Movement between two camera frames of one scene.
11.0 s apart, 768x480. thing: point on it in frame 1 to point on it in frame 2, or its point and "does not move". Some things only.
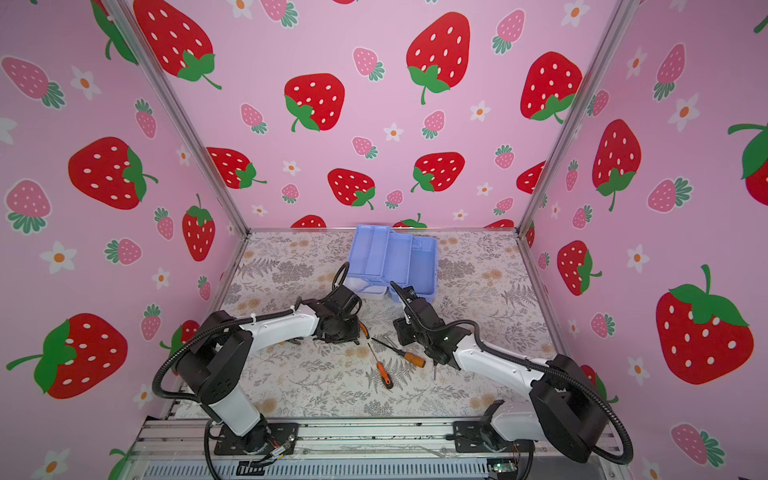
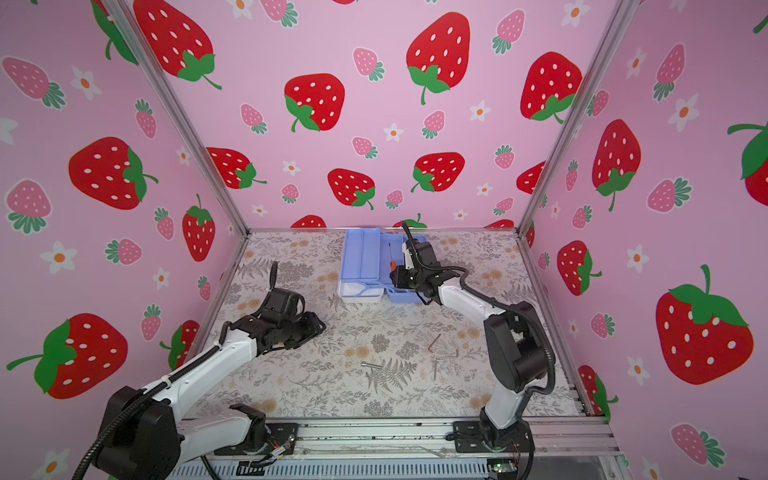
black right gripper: (400, 325) to (398, 278)
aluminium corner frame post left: (127, 22) does not move
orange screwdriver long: (386, 377) to (393, 264)
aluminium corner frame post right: (623, 15) does not move
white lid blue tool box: (379, 256) does not move
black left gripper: (355, 334) to (314, 328)
